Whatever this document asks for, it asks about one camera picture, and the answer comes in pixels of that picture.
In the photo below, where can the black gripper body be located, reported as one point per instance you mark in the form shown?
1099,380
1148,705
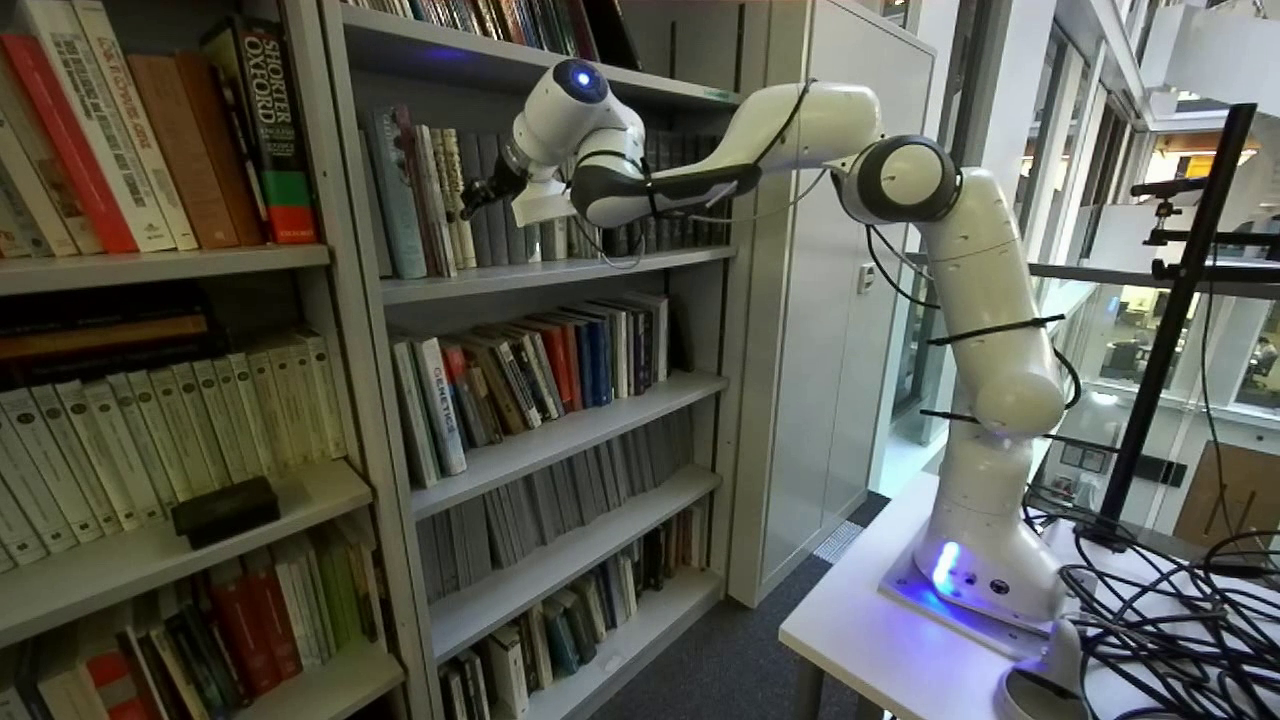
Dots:
507,187

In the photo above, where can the white book with striped cover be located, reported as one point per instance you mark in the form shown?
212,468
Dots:
431,200

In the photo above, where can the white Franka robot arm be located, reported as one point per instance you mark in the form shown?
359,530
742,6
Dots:
986,265

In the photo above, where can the olive patterned book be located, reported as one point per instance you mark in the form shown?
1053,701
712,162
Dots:
449,162

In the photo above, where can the wide grey book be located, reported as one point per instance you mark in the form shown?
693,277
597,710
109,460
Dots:
513,246

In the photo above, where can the teal book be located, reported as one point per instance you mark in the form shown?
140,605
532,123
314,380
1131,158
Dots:
394,200

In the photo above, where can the grey metal bookcase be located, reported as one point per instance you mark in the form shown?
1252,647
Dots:
532,277
162,265

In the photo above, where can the dark grey hardback volume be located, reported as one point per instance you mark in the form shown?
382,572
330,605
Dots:
609,240
642,236
674,232
709,232

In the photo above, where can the slim red book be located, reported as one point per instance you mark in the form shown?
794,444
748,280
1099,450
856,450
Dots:
560,365

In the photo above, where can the slim blue book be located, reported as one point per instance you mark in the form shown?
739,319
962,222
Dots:
597,357

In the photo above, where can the black leaning book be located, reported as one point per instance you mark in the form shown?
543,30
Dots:
606,27

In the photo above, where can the white book blue lettering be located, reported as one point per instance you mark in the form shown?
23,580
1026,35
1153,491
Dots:
443,404

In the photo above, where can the black book green red band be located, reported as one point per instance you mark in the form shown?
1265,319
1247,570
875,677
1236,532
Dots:
275,104

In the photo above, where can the brown book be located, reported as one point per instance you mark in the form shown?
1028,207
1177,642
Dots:
221,145

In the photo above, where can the orange-brown book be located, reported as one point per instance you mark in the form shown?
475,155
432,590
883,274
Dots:
185,155

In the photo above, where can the white book grey lettering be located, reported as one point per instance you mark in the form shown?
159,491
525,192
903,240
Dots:
138,125

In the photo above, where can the white book red lettering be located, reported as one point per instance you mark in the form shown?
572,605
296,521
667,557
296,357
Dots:
103,125

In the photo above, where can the tall grey cabinet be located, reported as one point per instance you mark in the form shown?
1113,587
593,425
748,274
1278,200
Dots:
824,401

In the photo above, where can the small black box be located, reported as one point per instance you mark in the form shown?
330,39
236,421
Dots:
227,511

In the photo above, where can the dark book lying flat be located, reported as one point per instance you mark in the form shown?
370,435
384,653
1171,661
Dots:
95,332

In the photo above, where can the large red book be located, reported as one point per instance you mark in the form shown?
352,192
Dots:
70,145

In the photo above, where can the white table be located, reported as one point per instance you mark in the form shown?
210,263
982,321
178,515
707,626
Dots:
867,642

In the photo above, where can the black stand pole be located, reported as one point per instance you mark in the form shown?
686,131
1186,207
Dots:
1172,321

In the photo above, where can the grey rounded device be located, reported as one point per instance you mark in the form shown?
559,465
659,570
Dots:
1047,694

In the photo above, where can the brown cardboard box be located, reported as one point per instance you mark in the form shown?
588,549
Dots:
1233,503

